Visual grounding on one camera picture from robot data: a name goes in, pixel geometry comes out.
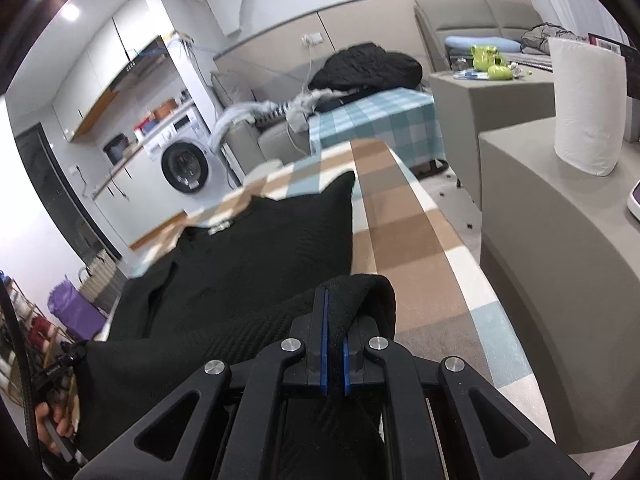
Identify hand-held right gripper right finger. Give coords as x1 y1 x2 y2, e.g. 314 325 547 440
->
342 316 591 480

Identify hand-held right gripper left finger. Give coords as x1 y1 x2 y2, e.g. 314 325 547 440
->
75 286 331 480

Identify black knit sweater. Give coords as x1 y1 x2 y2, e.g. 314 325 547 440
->
75 170 398 480

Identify grey white clothes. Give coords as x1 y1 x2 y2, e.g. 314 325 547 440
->
285 87 346 126

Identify person's left hand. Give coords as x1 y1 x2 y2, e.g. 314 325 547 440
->
34 402 77 439

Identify shoe rack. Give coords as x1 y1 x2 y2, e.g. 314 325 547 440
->
0 272 76 411

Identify purple bag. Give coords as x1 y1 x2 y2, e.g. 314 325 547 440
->
47 280 108 343

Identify woven basket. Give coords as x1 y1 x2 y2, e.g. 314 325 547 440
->
77 249 128 311

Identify dark door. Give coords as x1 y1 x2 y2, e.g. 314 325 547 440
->
15 120 123 281

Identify grey sofa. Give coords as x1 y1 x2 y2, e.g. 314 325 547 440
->
211 71 321 186

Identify kitchen counter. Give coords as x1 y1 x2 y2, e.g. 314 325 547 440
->
92 147 168 261

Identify white washing machine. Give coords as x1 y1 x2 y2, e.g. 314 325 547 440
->
142 105 228 211

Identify teal checked cloth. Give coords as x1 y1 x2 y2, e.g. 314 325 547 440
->
307 87 446 173

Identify black white striped cushion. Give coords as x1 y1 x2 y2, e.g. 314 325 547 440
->
255 102 292 124

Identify white blue blanket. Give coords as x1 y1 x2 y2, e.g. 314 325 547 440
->
210 101 266 153

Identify black pot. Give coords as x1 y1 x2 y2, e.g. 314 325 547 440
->
102 133 130 165

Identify grey cabinet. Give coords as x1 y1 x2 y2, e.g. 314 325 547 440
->
478 119 640 466
429 69 557 211

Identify black quilted coat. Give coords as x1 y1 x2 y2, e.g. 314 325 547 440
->
307 44 425 96

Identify large lime green toy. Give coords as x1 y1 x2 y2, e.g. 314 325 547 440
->
471 45 504 71

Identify range hood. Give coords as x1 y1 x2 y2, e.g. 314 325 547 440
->
107 35 168 93

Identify light blue pillow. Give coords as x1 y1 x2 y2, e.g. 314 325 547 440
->
444 35 522 57

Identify white paper towel roll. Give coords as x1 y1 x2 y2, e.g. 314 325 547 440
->
547 36 628 177

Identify beige padded headboard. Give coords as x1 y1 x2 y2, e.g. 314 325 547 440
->
414 0 556 73

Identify grey padded jacket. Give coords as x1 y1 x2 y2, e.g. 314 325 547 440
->
520 22 588 56

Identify black box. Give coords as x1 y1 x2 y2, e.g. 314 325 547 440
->
587 32 637 59

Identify white wall cabinets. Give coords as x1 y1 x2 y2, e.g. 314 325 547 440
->
52 0 166 143

